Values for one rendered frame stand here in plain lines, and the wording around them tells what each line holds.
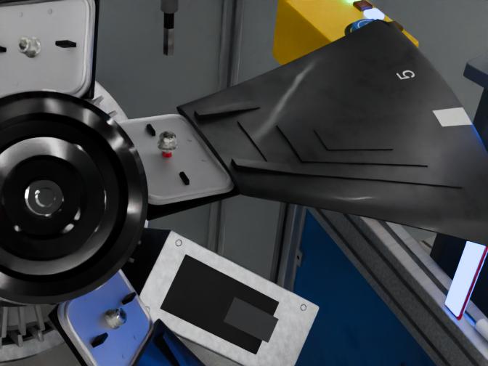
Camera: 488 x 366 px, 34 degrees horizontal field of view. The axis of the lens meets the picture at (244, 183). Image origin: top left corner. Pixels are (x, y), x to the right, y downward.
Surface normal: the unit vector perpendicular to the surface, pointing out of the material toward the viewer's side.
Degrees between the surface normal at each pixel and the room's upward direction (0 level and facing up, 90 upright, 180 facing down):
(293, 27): 90
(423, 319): 90
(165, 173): 6
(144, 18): 90
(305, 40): 90
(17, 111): 65
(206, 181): 6
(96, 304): 53
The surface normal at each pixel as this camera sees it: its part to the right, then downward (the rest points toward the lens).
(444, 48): 0.46, 0.60
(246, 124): 0.18, -0.75
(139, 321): 0.85, -0.43
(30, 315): 0.42, 0.06
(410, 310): -0.88, 0.25
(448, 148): 0.36, -0.55
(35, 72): -0.44, -0.07
